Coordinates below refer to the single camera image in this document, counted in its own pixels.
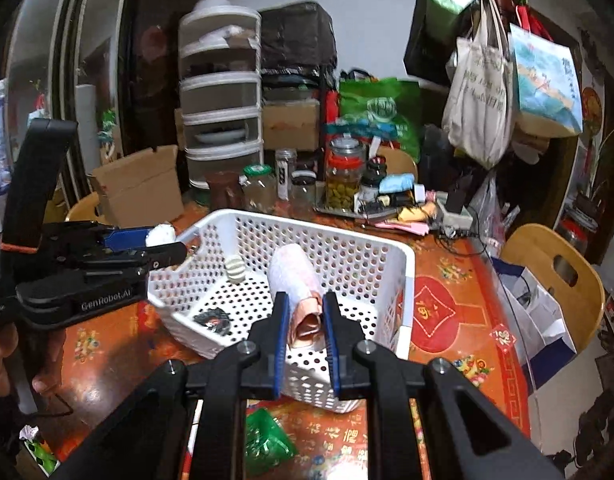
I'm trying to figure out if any green plastic wrapper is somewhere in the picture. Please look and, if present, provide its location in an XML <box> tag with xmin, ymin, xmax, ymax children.
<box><xmin>244</xmin><ymin>407</ymin><xmax>297</xmax><ymax>478</ymax></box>

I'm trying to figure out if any wall poster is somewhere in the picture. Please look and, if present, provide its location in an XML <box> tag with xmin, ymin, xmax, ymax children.
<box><xmin>578</xmin><ymin>27</ymin><xmax>614</xmax><ymax>211</ymax></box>

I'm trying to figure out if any open cardboard box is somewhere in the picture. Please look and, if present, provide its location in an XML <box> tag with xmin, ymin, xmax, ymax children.
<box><xmin>90</xmin><ymin>145</ymin><xmax>185</xmax><ymax>229</ymax></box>

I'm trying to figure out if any white perforated plastic basket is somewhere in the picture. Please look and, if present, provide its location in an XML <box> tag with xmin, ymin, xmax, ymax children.
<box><xmin>147</xmin><ymin>209</ymin><xmax>417</xmax><ymax>415</ymax></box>

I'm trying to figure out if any small jar with black lid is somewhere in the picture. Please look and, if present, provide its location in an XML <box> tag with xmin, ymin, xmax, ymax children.
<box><xmin>290</xmin><ymin>170</ymin><xmax>318</xmax><ymax>206</ymax></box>

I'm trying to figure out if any white power strip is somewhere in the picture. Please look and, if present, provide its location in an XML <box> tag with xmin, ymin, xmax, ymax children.
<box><xmin>434</xmin><ymin>192</ymin><xmax>476</xmax><ymax>229</ymax></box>

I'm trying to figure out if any beige canvas tote bag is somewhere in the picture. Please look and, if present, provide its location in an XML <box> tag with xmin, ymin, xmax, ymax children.
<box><xmin>442</xmin><ymin>0</ymin><xmax>516</xmax><ymax>171</ymax></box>

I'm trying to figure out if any dark glass door cabinet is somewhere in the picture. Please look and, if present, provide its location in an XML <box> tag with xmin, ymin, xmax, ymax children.
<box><xmin>0</xmin><ymin>0</ymin><xmax>218</xmax><ymax>211</ymax></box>

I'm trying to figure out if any red lidded jar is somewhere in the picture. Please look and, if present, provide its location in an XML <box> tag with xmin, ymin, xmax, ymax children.
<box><xmin>557</xmin><ymin>217</ymin><xmax>596</xmax><ymax>257</ymax></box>

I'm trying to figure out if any white and blue paper bag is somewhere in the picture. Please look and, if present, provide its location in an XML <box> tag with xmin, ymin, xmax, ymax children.
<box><xmin>492</xmin><ymin>255</ymin><xmax>578</xmax><ymax>392</ymax></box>

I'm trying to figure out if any closed brown cardboard box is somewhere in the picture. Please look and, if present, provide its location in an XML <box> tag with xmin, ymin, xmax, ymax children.
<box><xmin>263</xmin><ymin>99</ymin><xmax>322</xmax><ymax>151</ymax></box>

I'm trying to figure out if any green tissue box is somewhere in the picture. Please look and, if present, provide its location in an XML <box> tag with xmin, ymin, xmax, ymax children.
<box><xmin>20</xmin><ymin>425</ymin><xmax>58</xmax><ymax>479</ymax></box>

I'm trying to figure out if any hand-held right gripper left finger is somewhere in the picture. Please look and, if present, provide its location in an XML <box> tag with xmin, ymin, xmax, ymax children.
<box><xmin>52</xmin><ymin>293</ymin><xmax>290</xmax><ymax>480</ymax></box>

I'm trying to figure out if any brown ceramic jar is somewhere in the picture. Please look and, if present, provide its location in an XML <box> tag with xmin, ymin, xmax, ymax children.
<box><xmin>205</xmin><ymin>171</ymin><xmax>244</xmax><ymax>210</ymax></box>

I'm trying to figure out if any wooden chair with handle hole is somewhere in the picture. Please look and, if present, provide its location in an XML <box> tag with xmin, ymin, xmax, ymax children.
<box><xmin>501</xmin><ymin>223</ymin><xmax>606</xmax><ymax>354</ymax></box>

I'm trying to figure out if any glass jar of olives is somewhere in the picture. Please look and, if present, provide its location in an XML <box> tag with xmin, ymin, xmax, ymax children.
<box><xmin>324</xmin><ymin>136</ymin><xmax>368</xmax><ymax>212</ymax></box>

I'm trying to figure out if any red hanging tassel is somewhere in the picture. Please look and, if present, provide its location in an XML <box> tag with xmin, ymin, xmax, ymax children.
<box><xmin>517</xmin><ymin>4</ymin><xmax>554</xmax><ymax>42</ymax></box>

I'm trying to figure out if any small white ribbed toy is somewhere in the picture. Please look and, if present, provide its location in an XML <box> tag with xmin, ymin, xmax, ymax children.
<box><xmin>224</xmin><ymin>255</ymin><xmax>246</xmax><ymax>284</ymax></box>

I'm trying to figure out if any yellow paper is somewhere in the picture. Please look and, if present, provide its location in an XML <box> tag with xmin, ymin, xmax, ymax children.
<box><xmin>397</xmin><ymin>204</ymin><xmax>433</xmax><ymax>221</ymax></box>

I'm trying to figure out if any pink paper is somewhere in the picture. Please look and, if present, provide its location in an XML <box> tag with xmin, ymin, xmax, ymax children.
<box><xmin>374</xmin><ymin>219</ymin><xmax>431</xmax><ymax>237</ymax></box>

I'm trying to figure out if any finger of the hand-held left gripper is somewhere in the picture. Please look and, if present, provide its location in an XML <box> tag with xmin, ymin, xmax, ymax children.
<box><xmin>77</xmin><ymin>241</ymin><xmax>186</xmax><ymax>274</ymax></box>
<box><xmin>90</xmin><ymin>225</ymin><xmax>154</xmax><ymax>251</ymax></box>

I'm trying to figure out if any blue printed paper bag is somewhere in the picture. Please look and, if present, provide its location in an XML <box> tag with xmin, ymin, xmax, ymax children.
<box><xmin>509</xmin><ymin>22</ymin><xmax>585</xmax><ymax>139</ymax></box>

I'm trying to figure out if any white soft ball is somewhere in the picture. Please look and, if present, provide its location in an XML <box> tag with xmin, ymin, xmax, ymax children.
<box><xmin>144</xmin><ymin>223</ymin><xmax>178</xmax><ymax>247</ymax></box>

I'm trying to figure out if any green shopping bag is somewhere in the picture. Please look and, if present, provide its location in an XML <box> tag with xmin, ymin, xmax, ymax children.
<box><xmin>338</xmin><ymin>76</ymin><xmax>423</xmax><ymax>161</ymax></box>

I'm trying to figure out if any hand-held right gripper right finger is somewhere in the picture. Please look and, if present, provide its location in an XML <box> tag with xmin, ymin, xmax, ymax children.
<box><xmin>322</xmin><ymin>292</ymin><xmax>566</xmax><ymax>480</ymax></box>

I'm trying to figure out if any blue face mask pack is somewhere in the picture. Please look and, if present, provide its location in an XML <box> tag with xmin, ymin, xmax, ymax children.
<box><xmin>379</xmin><ymin>172</ymin><xmax>418</xmax><ymax>195</ymax></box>

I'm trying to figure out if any black and red pouch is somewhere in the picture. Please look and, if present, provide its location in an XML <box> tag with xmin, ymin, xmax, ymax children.
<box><xmin>193</xmin><ymin>310</ymin><xmax>233</xmax><ymax>335</ymax></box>

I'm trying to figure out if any black fabric bag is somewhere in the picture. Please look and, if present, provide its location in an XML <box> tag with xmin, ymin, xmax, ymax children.
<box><xmin>259</xmin><ymin>2</ymin><xmax>338</xmax><ymax>102</ymax></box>

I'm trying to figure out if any white plastic drawer tower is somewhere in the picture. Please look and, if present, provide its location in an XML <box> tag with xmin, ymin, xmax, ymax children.
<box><xmin>178</xmin><ymin>0</ymin><xmax>265</xmax><ymax>192</ymax></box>

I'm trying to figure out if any black paper bag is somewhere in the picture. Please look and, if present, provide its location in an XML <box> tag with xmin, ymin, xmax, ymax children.
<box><xmin>403</xmin><ymin>0</ymin><xmax>462</xmax><ymax>89</ymax></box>

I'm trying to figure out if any pink towel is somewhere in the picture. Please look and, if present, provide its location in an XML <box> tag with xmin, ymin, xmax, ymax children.
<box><xmin>267</xmin><ymin>242</ymin><xmax>326</xmax><ymax>351</ymax></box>

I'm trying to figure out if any glass jar with green lid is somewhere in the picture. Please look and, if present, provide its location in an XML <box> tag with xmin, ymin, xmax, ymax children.
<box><xmin>241</xmin><ymin>164</ymin><xmax>278</xmax><ymax>213</ymax></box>

